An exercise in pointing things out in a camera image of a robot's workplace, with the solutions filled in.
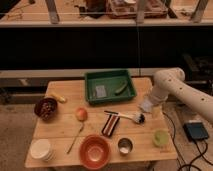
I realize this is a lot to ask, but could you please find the wooden table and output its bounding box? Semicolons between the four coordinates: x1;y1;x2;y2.
25;78;177;168

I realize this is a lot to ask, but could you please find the yellow banana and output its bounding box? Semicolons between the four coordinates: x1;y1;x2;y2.
50;93;67;103

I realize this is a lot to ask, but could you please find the green plastic tray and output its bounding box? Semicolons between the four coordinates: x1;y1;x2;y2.
85;69;137;105

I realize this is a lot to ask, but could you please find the orange plastic bowl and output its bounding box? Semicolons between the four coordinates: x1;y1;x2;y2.
79;135;111;170

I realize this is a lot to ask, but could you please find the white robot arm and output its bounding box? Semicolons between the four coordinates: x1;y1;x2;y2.
140;68;213;125

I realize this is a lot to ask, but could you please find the dark bowl of nuts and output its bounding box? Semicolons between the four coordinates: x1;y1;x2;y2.
34;98;58;121

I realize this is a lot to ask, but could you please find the long metal spoon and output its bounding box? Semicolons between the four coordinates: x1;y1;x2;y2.
66;122;84;154

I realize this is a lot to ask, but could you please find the small metal cup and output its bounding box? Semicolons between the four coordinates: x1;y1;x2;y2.
118;138;133;155

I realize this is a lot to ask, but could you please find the black foot pedal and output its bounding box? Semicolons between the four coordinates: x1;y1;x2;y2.
183;122;209;141

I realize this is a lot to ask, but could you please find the black floor cable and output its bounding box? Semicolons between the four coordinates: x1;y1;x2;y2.
162;111;213;171

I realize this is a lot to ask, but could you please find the red yellow apple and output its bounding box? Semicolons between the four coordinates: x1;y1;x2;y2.
75;108;88;121

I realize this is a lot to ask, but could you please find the green cucumber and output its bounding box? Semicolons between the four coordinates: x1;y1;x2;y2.
115;82;128;95

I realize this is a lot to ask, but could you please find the grey sponge in tray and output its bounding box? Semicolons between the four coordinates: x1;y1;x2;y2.
95;85;107;98

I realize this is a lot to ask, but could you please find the green plastic cup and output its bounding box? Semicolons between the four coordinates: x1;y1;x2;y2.
153;130;169;147

